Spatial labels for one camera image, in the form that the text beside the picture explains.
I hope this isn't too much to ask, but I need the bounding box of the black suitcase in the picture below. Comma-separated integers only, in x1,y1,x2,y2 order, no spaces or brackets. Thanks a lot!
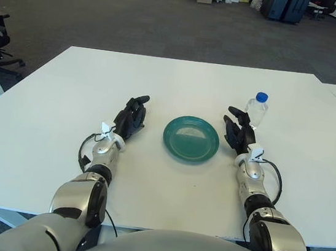
259,0,289,23

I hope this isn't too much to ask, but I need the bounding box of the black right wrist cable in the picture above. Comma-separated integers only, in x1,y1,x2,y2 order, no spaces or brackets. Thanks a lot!
256,158,286,206

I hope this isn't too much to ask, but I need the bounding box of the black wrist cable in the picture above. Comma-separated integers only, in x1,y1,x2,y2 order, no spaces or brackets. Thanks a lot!
75,131,103,175
256,158,286,206

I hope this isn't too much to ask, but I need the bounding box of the green round plate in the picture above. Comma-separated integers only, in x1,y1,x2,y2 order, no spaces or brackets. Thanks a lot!
159,112,224,169

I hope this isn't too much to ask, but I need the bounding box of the black rolling chair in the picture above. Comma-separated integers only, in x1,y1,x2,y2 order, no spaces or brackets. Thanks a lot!
305,0,336,23

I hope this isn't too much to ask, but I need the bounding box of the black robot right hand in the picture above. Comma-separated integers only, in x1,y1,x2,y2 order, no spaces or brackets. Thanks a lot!
218,105,262,159

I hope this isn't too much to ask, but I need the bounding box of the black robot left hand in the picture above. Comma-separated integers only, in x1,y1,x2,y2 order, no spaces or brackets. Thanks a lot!
111,90,152,144

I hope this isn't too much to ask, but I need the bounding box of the clear bottle with blue cap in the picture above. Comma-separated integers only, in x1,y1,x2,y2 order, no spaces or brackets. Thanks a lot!
241,90,270,131

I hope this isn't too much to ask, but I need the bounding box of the dark blue suitcase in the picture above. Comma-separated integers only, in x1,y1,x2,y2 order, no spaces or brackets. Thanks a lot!
281,0,311,26

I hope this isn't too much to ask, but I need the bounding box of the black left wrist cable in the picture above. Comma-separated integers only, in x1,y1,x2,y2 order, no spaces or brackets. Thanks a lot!
75,131,103,175

